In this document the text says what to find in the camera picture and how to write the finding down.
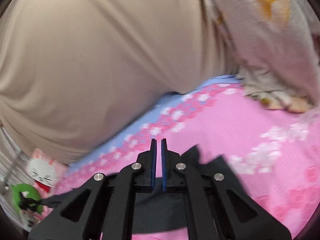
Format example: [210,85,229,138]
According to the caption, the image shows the dark grey pants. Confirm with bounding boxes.
[41,144,251,234]

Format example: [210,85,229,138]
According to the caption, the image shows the white bunny pink pillow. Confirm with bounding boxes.
[27,148,67,196]

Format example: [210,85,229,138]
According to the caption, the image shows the pink rose bed sheet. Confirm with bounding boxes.
[54,76,319,236]

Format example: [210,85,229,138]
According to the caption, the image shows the beige headboard cover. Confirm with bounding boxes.
[1,0,238,164]

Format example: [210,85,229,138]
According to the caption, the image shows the pale floral blanket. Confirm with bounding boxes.
[205,0,319,113]

